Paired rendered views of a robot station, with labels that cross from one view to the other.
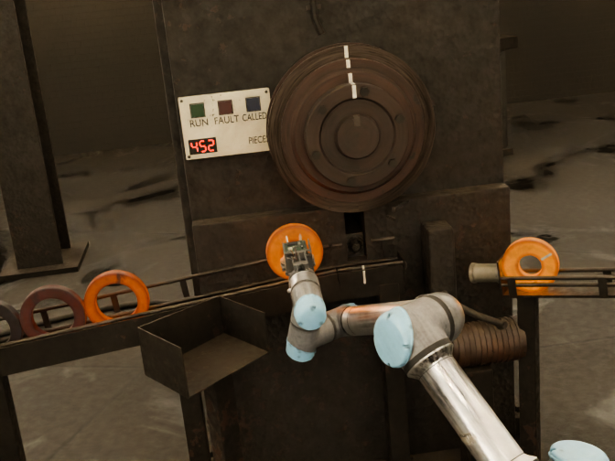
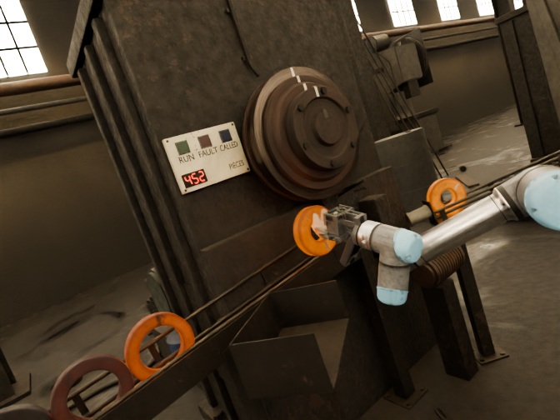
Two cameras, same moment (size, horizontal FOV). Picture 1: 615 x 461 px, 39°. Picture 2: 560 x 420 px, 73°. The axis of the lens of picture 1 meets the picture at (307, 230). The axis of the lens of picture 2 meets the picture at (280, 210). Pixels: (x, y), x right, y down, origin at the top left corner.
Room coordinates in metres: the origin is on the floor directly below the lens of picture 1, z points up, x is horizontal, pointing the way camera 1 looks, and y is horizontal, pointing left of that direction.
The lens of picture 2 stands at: (1.25, 0.65, 1.08)
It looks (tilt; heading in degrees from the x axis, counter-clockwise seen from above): 8 degrees down; 332
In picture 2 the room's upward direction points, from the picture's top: 19 degrees counter-clockwise
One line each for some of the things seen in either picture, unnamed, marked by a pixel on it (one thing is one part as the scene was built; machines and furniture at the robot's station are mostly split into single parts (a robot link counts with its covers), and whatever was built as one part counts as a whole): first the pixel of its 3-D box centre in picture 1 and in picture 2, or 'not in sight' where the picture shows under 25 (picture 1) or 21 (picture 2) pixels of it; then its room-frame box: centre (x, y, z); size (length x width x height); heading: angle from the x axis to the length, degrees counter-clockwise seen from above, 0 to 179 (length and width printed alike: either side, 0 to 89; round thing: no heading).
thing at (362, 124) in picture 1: (356, 135); (324, 128); (2.28, -0.16, 1.11); 0.28 x 0.06 x 0.28; 95
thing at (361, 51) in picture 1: (350, 129); (306, 135); (2.38, -0.15, 1.11); 0.47 x 0.06 x 0.47; 95
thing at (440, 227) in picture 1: (438, 262); (379, 224); (2.42, -0.38, 0.68); 0.11 x 0.08 x 0.24; 5
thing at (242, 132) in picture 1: (227, 123); (208, 156); (2.46, 0.20, 1.15); 0.26 x 0.02 x 0.18; 95
